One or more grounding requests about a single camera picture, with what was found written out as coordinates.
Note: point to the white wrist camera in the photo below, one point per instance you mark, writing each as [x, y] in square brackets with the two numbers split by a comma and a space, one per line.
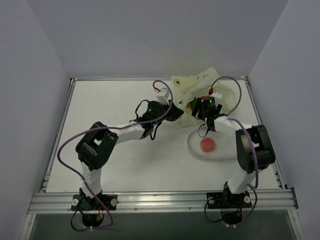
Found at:
[215, 94]
[164, 96]

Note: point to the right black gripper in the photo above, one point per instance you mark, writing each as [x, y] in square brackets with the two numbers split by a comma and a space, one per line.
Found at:
[203, 110]

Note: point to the aluminium front rail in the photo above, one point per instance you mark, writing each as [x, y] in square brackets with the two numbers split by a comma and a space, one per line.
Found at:
[159, 202]

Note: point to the aluminium table edge frame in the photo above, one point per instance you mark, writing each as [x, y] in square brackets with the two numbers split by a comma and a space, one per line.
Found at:
[164, 164]

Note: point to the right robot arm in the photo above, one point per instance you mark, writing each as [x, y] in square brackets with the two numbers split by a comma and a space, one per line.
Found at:
[254, 150]

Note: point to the pink fake peach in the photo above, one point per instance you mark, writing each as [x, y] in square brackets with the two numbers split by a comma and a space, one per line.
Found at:
[207, 144]

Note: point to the green fake fruit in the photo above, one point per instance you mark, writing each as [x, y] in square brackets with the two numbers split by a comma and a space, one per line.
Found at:
[193, 103]

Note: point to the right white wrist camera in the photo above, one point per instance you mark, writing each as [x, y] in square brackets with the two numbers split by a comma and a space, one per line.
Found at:
[215, 94]

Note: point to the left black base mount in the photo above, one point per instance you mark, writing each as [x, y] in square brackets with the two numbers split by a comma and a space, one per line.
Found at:
[91, 209]

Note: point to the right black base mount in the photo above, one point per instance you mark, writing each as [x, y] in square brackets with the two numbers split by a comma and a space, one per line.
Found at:
[231, 207]

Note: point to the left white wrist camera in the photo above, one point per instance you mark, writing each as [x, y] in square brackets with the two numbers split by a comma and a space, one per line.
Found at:
[164, 96]

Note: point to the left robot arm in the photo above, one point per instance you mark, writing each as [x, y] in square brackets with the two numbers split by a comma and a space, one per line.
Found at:
[95, 148]

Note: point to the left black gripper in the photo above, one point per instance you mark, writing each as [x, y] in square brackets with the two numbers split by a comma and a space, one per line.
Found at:
[173, 113]

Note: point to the white oval plate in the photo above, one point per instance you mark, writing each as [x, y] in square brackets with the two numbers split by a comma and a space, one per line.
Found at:
[225, 145]

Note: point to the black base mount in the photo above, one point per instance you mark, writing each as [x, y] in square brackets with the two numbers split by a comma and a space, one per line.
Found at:
[91, 209]
[231, 207]

